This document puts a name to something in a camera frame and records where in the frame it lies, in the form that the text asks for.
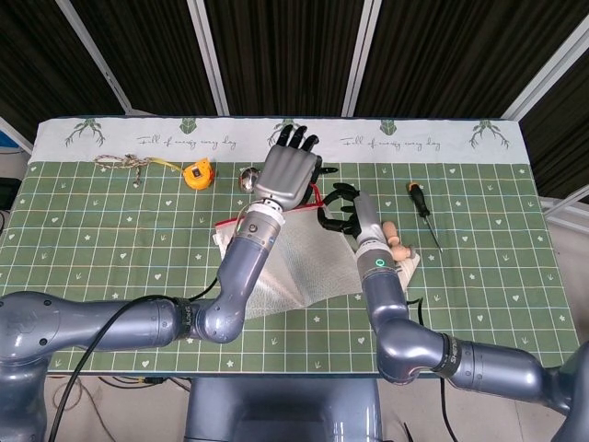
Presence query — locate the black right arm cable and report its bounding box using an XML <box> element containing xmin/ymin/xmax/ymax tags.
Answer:
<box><xmin>415</xmin><ymin>297</ymin><xmax>462</xmax><ymax>442</ymax></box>

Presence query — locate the braided beige rope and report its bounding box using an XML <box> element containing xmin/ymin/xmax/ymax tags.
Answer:
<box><xmin>94</xmin><ymin>153</ymin><xmax>153</xmax><ymax>188</ymax></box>

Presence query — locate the steel ladle black handle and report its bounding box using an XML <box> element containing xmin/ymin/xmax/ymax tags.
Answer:
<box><xmin>237</xmin><ymin>165</ymin><xmax>341</xmax><ymax>194</ymax></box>

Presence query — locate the green grid-patterned tablecloth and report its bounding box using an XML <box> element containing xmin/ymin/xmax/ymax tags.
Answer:
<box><xmin>0</xmin><ymin>117</ymin><xmax>588</xmax><ymax>375</ymax></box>

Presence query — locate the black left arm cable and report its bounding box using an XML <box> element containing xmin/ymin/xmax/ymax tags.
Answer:
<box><xmin>52</xmin><ymin>275</ymin><xmax>220</xmax><ymax>442</ymax></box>

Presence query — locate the wooden peg massager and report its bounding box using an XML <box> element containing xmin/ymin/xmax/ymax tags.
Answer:
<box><xmin>382</xmin><ymin>221</ymin><xmax>413</xmax><ymax>262</ymax></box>

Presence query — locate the yellow tape measure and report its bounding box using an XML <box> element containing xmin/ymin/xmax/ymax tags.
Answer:
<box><xmin>145</xmin><ymin>157</ymin><xmax>216</xmax><ymax>191</ymax></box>

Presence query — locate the white metal frame post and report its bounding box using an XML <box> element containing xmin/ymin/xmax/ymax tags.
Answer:
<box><xmin>501</xmin><ymin>13</ymin><xmax>589</xmax><ymax>122</ymax></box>
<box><xmin>186</xmin><ymin>0</ymin><xmax>230</xmax><ymax>116</ymax></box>
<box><xmin>340</xmin><ymin>0</ymin><xmax>383</xmax><ymax>117</ymax></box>
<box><xmin>54</xmin><ymin>0</ymin><xmax>135</xmax><ymax>115</ymax></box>

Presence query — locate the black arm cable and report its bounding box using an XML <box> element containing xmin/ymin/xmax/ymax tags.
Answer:
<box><xmin>52</xmin><ymin>275</ymin><xmax>220</xmax><ymax>442</ymax></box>
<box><xmin>415</xmin><ymin>297</ymin><xmax>462</xmax><ymax>442</ymax></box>

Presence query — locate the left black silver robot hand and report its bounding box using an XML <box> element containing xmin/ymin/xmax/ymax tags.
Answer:
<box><xmin>253</xmin><ymin>122</ymin><xmax>323</xmax><ymax>212</ymax></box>

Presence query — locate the clear mesh zipper pouch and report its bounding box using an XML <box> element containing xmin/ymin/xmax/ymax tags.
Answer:
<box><xmin>214</xmin><ymin>183</ymin><xmax>369</xmax><ymax>321</ymax></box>

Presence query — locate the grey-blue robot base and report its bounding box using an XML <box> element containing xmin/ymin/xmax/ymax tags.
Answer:
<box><xmin>183</xmin><ymin>377</ymin><xmax>383</xmax><ymax>442</ymax></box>

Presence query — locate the black cable bundle under table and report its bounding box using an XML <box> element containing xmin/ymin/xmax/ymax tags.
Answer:
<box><xmin>98</xmin><ymin>375</ymin><xmax>191</xmax><ymax>389</ymax></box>

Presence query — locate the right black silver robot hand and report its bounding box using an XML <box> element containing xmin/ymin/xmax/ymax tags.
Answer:
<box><xmin>317</xmin><ymin>181</ymin><xmax>387</xmax><ymax>250</ymax></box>

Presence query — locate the black handled screwdriver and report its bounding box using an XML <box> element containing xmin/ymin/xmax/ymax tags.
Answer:
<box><xmin>405</xmin><ymin>181</ymin><xmax>444</xmax><ymax>252</ymax></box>

